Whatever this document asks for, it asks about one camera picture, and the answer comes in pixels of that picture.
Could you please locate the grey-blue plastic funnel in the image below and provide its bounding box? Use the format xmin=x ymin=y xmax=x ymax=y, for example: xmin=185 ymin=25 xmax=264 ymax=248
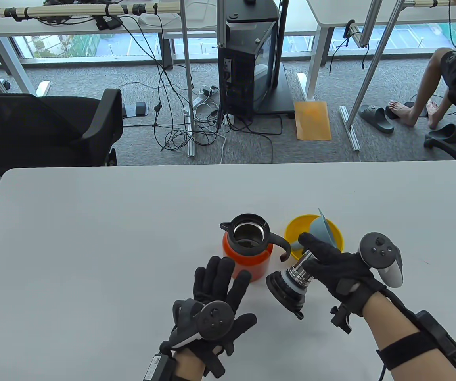
xmin=291 ymin=208 xmax=340 ymax=258

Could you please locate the black rolling stand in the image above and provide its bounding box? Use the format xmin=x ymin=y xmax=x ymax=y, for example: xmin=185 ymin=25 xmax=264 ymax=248
xmin=252 ymin=62 xmax=296 ymax=119

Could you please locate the person's left forearm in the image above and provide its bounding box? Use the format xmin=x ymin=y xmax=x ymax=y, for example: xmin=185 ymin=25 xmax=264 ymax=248
xmin=172 ymin=349 xmax=205 ymax=381

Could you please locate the black wrist sensor box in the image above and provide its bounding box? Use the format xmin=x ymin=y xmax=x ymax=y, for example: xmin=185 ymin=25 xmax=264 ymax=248
xmin=144 ymin=354 xmax=175 ymax=381

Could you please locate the black mesh office chair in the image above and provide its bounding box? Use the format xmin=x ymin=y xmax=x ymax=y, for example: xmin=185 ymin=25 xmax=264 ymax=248
xmin=0 ymin=81 xmax=123 ymax=181

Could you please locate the black and white hand controller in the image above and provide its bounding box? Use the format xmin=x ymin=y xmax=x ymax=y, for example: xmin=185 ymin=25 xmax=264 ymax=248
xmin=171 ymin=301 xmax=235 ymax=350
xmin=359 ymin=232 xmax=404 ymax=288

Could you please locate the orange paper envelope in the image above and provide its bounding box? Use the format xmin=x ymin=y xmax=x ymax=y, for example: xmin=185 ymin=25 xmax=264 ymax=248
xmin=294 ymin=101 xmax=332 ymax=141

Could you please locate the black power adapter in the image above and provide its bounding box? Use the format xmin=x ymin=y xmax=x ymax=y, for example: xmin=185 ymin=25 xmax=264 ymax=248
xmin=95 ymin=15 xmax=123 ymax=31

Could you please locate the black forearm strap with box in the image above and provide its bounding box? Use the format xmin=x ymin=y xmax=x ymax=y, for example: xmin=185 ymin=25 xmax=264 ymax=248
xmin=377 ymin=310 xmax=456 ymax=371

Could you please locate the person's right forearm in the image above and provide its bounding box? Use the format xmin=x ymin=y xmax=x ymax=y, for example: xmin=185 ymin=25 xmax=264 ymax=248
xmin=363 ymin=292 xmax=456 ymax=381

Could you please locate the black computer tower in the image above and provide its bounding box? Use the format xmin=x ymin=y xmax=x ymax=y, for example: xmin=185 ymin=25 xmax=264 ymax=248
xmin=217 ymin=0 xmax=281 ymax=119

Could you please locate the white power strip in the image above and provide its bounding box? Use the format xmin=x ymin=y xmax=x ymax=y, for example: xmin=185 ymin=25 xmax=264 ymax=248
xmin=192 ymin=85 xmax=218 ymax=110

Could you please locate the person's left hand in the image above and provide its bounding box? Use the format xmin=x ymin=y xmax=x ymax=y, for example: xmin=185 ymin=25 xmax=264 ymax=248
xmin=160 ymin=256 xmax=257 ymax=377

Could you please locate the black kettle lid steel filter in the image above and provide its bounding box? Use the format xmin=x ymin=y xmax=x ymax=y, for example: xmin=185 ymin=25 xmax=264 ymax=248
xmin=266 ymin=254 xmax=316 ymax=320

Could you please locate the black foot pedal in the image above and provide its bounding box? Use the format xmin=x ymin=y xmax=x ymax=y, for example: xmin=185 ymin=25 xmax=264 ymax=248
xmin=385 ymin=102 xmax=429 ymax=119

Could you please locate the red hot water kettle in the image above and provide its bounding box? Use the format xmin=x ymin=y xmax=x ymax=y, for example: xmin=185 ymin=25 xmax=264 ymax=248
xmin=219 ymin=213 xmax=292 ymax=282

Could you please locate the black slipper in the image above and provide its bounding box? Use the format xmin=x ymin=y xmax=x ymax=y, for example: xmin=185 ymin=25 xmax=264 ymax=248
xmin=359 ymin=105 xmax=394 ymax=133
xmin=424 ymin=123 xmax=456 ymax=144

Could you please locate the grey foot pedal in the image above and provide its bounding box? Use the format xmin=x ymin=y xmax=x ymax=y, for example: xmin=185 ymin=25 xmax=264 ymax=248
xmin=122 ymin=102 xmax=149 ymax=118

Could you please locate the person's right hand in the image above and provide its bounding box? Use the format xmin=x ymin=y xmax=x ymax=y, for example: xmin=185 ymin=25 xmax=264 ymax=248
xmin=298 ymin=232 xmax=387 ymax=318

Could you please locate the yellow plastic bowl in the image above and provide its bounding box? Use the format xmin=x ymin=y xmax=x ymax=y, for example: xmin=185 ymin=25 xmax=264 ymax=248
xmin=284 ymin=214 xmax=344 ymax=260

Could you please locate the tangle of black cables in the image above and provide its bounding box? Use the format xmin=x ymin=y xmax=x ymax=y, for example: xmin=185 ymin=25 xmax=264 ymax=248
xmin=115 ymin=16 xmax=284 ymax=164

